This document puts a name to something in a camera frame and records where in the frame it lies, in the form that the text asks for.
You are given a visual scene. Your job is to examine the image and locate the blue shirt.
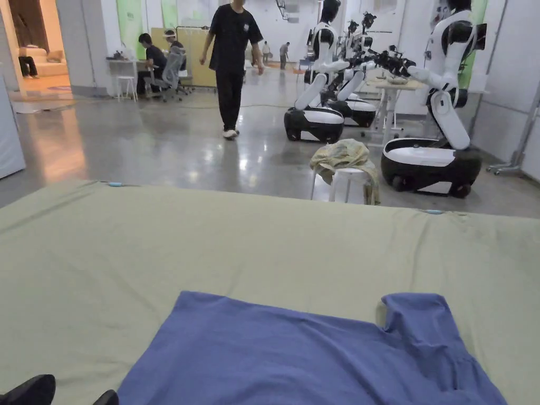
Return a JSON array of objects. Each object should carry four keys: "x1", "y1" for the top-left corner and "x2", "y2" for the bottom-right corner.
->
[{"x1": 117, "y1": 290, "x2": 509, "y2": 405}]

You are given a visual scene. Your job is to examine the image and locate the bed with pale green sheet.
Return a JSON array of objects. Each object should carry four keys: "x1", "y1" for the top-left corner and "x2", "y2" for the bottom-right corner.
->
[{"x1": 0, "y1": 179, "x2": 540, "y2": 405}]

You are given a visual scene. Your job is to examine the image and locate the white round stool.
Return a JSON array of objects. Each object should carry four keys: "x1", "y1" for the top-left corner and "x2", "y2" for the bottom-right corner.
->
[{"x1": 310, "y1": 167, "x2": 369, "y2": 206}]

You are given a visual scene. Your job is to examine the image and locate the white sofa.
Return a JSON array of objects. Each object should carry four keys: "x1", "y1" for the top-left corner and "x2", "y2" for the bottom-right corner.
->
[{"x1": 16, "y1": 46, "x2": 69, "y2": 78}]

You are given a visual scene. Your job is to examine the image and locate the grey office chair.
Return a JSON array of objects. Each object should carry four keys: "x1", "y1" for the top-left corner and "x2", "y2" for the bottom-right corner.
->
[{"x1": 148, "y1": 47, "x2": 191, "y2": 103}]

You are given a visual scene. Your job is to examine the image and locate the white desk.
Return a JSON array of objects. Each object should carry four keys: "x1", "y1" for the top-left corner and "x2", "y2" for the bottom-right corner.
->
[{"x1": 106, "y1": 51, "x2": 149, "y2": 100}]

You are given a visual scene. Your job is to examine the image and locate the yellowish crumpled cloth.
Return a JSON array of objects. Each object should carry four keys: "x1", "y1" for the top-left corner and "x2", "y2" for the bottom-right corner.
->
[{"x1": 310, "y1": 138, "x2": 382, "y2": 207}]

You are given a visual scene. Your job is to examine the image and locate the white and black wheeled robot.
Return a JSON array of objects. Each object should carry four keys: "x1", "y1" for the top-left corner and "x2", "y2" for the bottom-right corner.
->
[
  {"x1": 380, "y1": 0, "x2": 488, "y2": 199},
  {"x1": 334, "y1": 10, "x2": 379, "y2": 129},
  {"x1": 283, "y1": 0, "x2": 352, "y2": 144}
]

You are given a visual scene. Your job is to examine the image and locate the wooden top table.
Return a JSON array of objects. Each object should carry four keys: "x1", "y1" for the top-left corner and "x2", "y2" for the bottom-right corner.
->
[{"x1": 363, "y1": 77, "x2": 428, "y2": 142}]

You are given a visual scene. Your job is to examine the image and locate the grey wheeled stand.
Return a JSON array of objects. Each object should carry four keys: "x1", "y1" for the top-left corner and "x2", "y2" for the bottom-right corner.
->
[{"x1": 486, "y1": 101, "x2": 540, "y2": 177}]

